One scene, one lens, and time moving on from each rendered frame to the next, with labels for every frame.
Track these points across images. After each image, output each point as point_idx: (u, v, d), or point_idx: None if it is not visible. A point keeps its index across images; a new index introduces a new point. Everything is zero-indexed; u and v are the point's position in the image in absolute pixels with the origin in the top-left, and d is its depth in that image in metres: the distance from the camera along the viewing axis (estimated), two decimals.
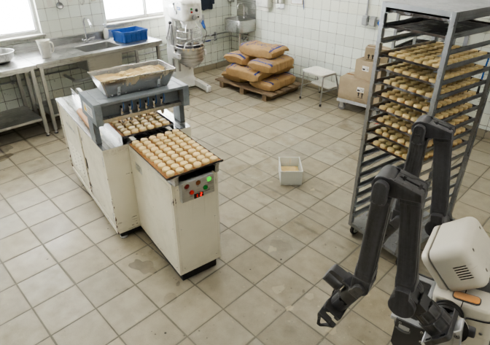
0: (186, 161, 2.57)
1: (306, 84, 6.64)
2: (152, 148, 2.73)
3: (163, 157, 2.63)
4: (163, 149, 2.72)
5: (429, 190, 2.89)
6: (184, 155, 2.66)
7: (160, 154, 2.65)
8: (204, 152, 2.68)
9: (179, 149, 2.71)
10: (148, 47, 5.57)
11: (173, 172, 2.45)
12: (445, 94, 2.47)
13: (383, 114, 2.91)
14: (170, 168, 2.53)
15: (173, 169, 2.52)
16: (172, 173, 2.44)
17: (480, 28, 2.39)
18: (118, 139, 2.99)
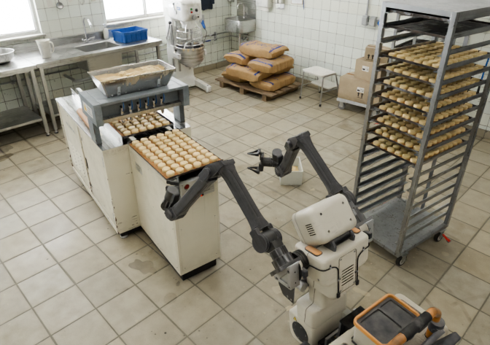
0: (186, 161, 2.57)
1: (306, 84, 6.64)
2: (152, 148, 2.73)
3: (163, 157, 2.63)
4: (163, 149, 2.72)
5: (429, 190, 2.89)
6: (184, 155, 2.66)
7: (160, 154, 2.65)
8: (204, 152, 2.68)
9: (179, 149, 2.71)
10: (148, 47, 5.57)
11: (173, 172, 2.45)
12: (445, 94, 2.47)
13: (383, 114, 2.91)
14: (170, 168, 2.53)
15: (173, 169, 2.52)
16: (172, 173, 2.44)
17: (480, 28, 2.39)
18: (118, 139, 2.99)
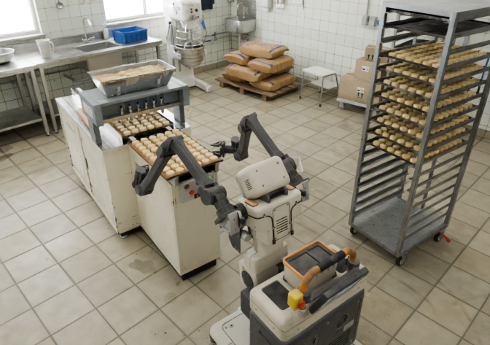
0: None
1: (306, 84, 6.64)
2: (152, 148, 2.73)
3: None
4: None
5: (429, 190, 2.89)
6: None
7: None
8: (204, 152, 2.68)
9: None
10: (148, 47, 5.57)
11: (173, 172, 2.45)
12: (445, 94, 2.47)
13: (383, 114, 2.91)
14: (170, 168, 2.53)
15: (173, 169, 2.52)
16: (172, 173, 2.44)
17: (480, 28, 2.39)
18: (118, 139, 2.99)
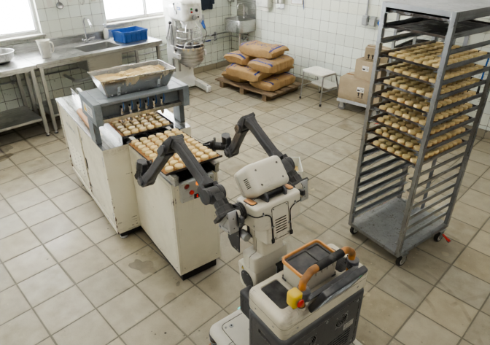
0: None
1: (306, 84, 6.64)
2: (152, 146, 2.73)
3: None
4: None
5: (429, 190, 2.89)
6: None
7: None
8: (203, 149, 2.67)
9: None
10: (148, 47, 5.57)
11: (172, 168, 2.45)
12: (445, 94, 2.47)
13: (383, 114, 2.91)
14: (170, 165, 2.53)
15: (172, 165, 2.51)
16: (171, 169, 2.44)
17: (480, 28, 2.39)
18: (118, 139, 2.99)
